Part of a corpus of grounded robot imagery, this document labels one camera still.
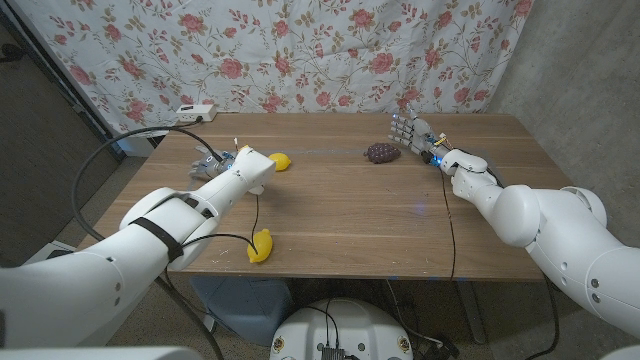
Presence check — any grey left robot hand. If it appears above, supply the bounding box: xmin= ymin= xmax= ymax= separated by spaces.
xmin=187 ymin=144 xmax=237 ymax=180

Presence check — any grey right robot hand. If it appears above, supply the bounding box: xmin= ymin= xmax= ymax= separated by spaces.
xmin=387 ymin=110 xmax=450 ymax=165

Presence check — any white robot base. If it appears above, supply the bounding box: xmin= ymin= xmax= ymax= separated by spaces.
xmin=269 ymin=298 xmax=414 ymax=360

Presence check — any purple toy grape cluster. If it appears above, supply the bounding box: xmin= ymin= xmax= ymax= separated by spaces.
xmin=363 ymin=142 xmax=402 ymax=165

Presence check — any yellow toy lemon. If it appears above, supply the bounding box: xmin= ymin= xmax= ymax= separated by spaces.
xmin=268 ymin=152 xmax=293 ymax=173
xmin=246 ymin=228 xmax=274 ymax=265

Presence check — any white power strip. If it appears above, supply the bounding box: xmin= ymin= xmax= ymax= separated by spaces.
xmin=175 ymin=103 xmax=218 ymax=124

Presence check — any floral print backdrop curtain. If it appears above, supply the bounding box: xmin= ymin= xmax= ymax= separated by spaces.
xmin=9 ymin=0 xmax=534 ymax=139

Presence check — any grey table leg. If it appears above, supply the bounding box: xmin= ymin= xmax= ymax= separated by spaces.
xmin=453 ymin=279 xmax=489 ymax=346

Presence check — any black power adapter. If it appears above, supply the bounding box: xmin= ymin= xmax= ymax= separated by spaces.
xmin=422 ymin=338 xmax=461 ymax=360

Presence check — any white robot chest edge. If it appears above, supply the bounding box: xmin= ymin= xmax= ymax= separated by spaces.
xmin=0 ymin=346 xmax=202 ymax=360

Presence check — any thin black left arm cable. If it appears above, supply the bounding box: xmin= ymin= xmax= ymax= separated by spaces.
xmin=181 ymin=193 xmax=262 ymax=257

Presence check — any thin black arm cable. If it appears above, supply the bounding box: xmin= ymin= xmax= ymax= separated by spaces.
xmin=181 ymin=193 xmax=262 ymax=257
xmin=438 ymin=168 xmax=458 ymax=281

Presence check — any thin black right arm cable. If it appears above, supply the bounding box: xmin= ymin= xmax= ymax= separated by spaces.
xmin=438 ymin=168 xmax=458 ymax=281

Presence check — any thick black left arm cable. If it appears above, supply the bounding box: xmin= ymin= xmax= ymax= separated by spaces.
xmin=71 ymin=125 xmax=225 ymax=360

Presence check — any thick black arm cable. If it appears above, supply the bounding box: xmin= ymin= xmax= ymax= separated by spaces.
xmin=483 ymin=166 xmax=562 ymax=360
xmin=71 ymin=125 xmax=225 ymax=360

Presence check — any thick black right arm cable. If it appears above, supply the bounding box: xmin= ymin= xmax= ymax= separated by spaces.
xmin=483 ymin=166 xmax=562 ymax=360

